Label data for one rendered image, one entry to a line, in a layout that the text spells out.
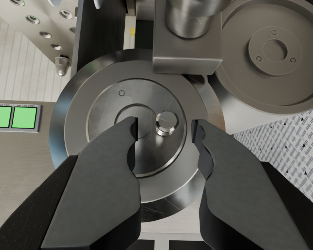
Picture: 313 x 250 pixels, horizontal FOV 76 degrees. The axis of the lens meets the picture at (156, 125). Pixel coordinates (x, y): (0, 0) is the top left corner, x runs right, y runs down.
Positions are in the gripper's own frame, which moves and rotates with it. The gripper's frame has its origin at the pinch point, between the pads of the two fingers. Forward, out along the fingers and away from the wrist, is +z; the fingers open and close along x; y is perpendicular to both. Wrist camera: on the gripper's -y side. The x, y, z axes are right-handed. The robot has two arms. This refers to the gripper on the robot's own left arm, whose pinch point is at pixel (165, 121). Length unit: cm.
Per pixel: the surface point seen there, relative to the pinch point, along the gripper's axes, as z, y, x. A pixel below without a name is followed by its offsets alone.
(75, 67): 7.5, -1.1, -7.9
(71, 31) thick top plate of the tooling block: 33.1, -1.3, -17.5
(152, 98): 3.4, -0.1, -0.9
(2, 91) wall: 166, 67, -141
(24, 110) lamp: 33.3, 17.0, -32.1
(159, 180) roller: 0.2, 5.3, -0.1
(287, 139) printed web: 9.6, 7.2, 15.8
